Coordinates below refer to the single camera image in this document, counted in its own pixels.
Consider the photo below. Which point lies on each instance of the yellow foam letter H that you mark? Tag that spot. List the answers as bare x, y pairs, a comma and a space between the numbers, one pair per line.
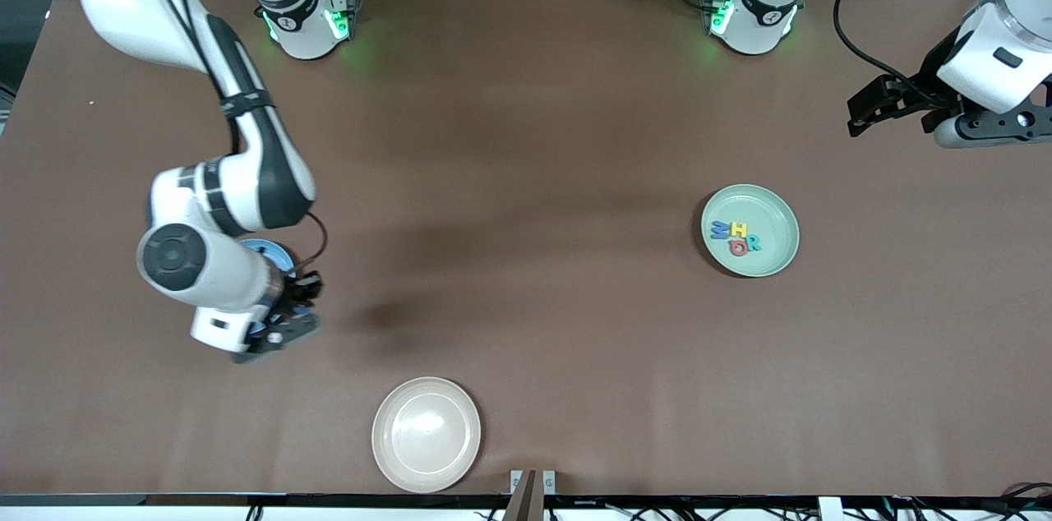
739, 228

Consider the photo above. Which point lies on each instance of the teal foam letter R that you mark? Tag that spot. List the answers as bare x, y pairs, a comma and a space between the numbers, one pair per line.
754, 244

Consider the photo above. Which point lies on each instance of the red foam letter G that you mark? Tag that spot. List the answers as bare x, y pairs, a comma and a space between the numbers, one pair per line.
737, 247

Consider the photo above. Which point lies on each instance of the blue foam capital letter M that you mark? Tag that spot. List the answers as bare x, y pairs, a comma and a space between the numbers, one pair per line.
721, 230

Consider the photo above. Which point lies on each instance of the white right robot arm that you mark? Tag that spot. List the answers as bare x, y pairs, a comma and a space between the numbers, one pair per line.
263, 176

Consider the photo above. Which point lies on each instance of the blue plate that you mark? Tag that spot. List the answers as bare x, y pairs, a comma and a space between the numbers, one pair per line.
275, 254

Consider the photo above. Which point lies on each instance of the pale green plate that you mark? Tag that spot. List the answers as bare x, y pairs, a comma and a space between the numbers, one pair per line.
768, 209

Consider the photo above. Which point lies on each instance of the beige plate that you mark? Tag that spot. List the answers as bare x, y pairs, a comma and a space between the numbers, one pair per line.
426, 435

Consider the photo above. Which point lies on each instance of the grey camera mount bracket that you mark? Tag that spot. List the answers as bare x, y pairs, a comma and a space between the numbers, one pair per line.
532, 488

